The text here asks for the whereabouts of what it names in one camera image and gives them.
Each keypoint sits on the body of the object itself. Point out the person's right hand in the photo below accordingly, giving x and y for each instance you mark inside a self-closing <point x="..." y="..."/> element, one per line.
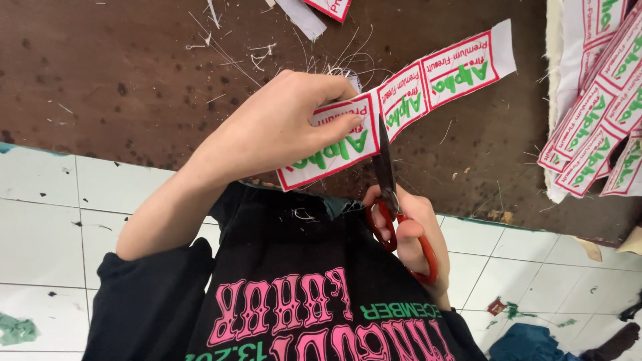
<point x="426" y="235"/>

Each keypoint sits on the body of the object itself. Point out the person's left hand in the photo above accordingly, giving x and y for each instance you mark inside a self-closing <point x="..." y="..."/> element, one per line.
<point x="266" y="130"/>

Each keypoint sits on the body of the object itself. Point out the white label strip red borders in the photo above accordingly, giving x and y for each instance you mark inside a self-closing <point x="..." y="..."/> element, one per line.
<point x="451" y="75"/>

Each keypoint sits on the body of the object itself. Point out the white thread scraps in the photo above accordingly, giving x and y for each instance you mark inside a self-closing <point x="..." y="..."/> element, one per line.
<point x="261" y="55"/>

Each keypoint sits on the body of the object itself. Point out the small red scrap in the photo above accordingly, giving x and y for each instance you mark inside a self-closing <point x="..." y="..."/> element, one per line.
<point x="496" y="307"/>

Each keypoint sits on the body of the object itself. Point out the white fabric strip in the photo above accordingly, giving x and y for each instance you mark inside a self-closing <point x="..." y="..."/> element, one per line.
<point x="303" y="17"/>

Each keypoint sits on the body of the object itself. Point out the single red-bordered label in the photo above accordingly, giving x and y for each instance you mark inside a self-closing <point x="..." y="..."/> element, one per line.
<point x="331" y="6"/>

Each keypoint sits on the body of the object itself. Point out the blue cloth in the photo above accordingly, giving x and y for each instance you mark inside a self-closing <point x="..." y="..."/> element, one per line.
<point x="526" y="346"/>

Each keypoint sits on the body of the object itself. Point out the person's black printed shirt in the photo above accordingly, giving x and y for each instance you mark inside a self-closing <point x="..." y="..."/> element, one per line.
<point x="281" y="281"/>

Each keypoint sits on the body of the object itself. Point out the beige fabric scrap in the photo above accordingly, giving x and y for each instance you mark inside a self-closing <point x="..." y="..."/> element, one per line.
<point x="589" y="249"/>
<point x="632" y="241"/>

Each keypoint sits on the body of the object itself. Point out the pile of label strips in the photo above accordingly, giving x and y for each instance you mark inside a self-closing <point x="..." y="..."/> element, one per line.
<point x="597" y="110"/>

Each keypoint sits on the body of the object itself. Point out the cream cloth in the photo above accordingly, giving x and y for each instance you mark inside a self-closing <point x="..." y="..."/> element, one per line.
<point x="551" y="60"/>

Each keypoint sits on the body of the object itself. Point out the black object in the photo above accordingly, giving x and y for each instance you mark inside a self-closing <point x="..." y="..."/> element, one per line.
<point x="633" y="308"/>

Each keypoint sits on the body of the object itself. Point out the green fabric scrap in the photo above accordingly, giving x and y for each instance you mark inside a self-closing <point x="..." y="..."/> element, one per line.
<point x="16" y="330"/>

